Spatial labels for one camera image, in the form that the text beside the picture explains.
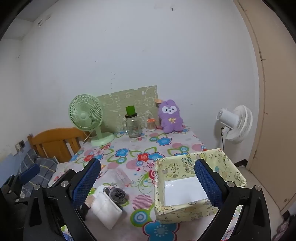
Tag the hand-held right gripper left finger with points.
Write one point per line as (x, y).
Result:
(86, 183)

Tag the grey soft pouch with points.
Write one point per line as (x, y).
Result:
(118, 195)

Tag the glass jar green lid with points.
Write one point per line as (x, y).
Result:
(133, 127)

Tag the orange hang tag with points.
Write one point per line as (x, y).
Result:
(158, 100)

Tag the small jar orange lid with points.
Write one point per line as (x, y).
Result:
(151, 125)

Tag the white standing fan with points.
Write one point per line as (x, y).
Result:
(240, 125)

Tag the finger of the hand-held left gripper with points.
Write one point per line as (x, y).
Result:
(60, 178)
(30, 172)

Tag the clear plastic bag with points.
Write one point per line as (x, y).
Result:
(122, 177)

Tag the yellow cartoon print storage box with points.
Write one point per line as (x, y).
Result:
(175, 166)

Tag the green patterned board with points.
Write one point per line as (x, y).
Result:
(138, 99)

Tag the green desk fan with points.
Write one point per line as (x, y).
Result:
(84, 114)

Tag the white diaper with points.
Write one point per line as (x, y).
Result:
(104, 208)

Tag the purple plush bunny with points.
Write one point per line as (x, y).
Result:
(170, 120)

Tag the wooden chair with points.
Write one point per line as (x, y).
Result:
(53, 141)

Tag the beige door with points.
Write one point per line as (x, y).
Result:
(277, 115)

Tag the wall socket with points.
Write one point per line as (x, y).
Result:
(22, 144)

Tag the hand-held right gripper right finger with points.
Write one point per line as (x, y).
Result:
(208, 183)

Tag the grey plaid blanket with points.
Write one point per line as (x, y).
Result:
(44, 166)

